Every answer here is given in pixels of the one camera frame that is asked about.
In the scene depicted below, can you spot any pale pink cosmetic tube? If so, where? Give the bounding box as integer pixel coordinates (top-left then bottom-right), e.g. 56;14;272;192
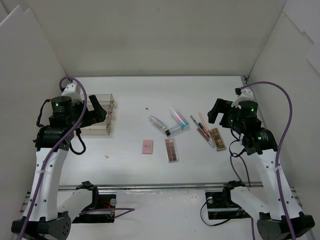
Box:
198;112;209;132

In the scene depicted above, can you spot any red lip gloss tube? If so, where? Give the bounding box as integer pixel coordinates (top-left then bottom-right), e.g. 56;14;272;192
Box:
197;128;209;140

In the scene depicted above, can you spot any clear acrylic drawer organizer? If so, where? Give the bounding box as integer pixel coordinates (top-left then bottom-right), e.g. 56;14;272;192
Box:
81;93;116;137

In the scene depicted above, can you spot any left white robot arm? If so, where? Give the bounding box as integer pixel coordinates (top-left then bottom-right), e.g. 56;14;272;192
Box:
11;95;107;240

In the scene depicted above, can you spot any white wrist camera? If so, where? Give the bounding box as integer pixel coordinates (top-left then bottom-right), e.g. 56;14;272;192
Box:
61;82;81;98
232;88;254;107

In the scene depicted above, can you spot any clear bottle blue label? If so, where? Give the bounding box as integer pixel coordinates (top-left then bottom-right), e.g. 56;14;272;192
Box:
148;115;168;133

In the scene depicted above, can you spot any checkered eyeliner pen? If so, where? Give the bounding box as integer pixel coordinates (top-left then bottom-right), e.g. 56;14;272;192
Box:
190;115;205;133

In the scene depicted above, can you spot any silver red lip pencil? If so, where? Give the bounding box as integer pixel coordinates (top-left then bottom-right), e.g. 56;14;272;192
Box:
199;122;215;148

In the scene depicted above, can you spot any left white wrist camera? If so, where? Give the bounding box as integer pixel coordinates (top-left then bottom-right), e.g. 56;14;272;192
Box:
61;82;81;98

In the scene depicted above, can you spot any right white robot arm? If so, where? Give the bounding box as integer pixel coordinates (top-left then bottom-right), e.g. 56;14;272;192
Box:
207;98;315;240

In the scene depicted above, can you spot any aluminium front rail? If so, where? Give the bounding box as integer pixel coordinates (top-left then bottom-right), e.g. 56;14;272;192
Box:
57;180;264;192

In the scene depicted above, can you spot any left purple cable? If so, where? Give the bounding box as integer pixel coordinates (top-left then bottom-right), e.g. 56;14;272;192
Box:
17;76;88;240

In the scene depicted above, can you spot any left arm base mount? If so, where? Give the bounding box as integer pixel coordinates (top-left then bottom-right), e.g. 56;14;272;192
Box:
71;181;136;224

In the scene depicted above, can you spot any small clear bottle black cap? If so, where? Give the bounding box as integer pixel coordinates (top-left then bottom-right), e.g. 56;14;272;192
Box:
164;124;183;138

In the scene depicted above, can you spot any pink compact box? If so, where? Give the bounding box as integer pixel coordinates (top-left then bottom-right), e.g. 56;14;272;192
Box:
141;139;154;155

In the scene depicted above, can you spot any white pink teal spray bottle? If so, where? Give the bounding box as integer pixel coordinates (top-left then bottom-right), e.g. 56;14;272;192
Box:
169;107;189;129

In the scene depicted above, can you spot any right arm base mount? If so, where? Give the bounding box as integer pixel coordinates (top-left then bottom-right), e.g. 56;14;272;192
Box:
199;180;251;227

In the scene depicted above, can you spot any brown gold eyeshadow palette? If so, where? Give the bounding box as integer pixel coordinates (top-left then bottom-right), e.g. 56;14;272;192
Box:
209;128;226;151

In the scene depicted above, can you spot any pink brown eyeshadow palette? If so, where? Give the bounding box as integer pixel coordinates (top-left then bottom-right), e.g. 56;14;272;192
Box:
164;138;179;163

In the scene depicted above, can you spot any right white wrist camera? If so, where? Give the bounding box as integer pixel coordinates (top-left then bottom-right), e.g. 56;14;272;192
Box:
232;88;254;107

